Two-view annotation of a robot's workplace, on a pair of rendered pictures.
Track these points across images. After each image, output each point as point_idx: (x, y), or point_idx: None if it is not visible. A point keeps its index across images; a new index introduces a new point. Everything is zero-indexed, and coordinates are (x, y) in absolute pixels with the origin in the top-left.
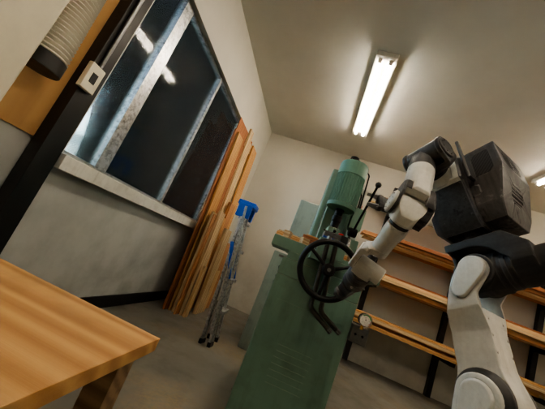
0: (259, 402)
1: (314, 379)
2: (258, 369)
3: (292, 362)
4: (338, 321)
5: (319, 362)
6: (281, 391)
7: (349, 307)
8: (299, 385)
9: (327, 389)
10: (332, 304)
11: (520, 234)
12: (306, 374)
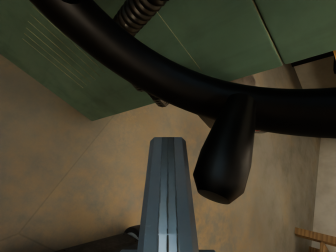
0: (22, 54)
1: (109, 89)
2: (4, 15)
3: (72, 49)
4: (199, 59)
5: (123, 80)
6: (55, 67)
7: (256, 56)
8: (84, 79)
9: (126, 106)
10: (216, 12)
11: None
12: (96, 77)
